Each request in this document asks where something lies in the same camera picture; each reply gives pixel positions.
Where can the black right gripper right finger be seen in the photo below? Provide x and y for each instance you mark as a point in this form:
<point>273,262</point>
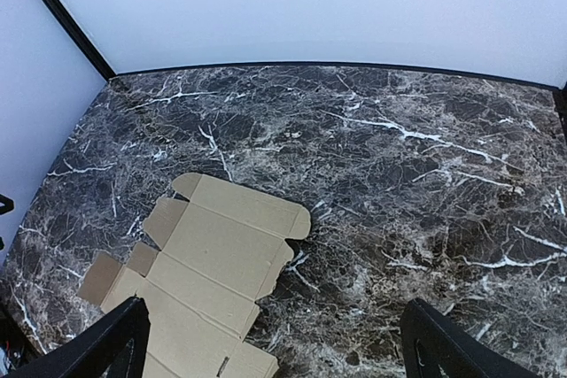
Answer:
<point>433,346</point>

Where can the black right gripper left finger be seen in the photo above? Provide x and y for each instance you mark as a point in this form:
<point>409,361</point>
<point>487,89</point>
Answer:
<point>114,346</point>

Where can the brown cardboard box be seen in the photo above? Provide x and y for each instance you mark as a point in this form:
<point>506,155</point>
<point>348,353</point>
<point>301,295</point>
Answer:
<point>216,249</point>

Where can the black left frame post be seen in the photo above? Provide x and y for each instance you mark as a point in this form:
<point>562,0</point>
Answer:
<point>80,39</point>

